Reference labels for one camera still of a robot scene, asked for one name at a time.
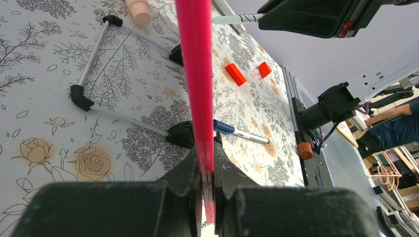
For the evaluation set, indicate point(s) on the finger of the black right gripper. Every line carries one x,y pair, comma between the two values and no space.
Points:
320,22
328,7

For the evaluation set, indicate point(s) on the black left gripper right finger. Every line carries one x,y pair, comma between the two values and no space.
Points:
247,209

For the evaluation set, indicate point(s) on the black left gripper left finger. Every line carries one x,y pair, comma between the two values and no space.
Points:
167,207

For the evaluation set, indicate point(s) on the pink framed whiteboard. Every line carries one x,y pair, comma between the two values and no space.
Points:
194,21

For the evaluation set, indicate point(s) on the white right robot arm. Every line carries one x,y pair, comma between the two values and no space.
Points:
340,102

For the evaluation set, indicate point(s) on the metal whiteboard stand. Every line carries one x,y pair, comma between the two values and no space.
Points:
180,134

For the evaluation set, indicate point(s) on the orange small block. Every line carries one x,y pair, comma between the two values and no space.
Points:
264,69

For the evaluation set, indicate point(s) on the red orange block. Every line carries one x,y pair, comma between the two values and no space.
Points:
235,74

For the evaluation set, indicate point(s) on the brown small cube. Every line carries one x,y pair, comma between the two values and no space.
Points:
304,150

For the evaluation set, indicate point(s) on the blue capped marker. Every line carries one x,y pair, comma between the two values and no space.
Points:
228,129

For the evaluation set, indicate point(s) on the pink peach object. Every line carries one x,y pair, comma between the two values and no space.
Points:
140,11

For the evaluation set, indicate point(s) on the person in blue shirt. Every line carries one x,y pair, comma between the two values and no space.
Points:
390,129

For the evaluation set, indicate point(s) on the floral patterned mat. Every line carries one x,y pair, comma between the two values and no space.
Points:
45,138

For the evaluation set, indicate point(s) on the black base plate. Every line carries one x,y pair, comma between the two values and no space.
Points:
312,168

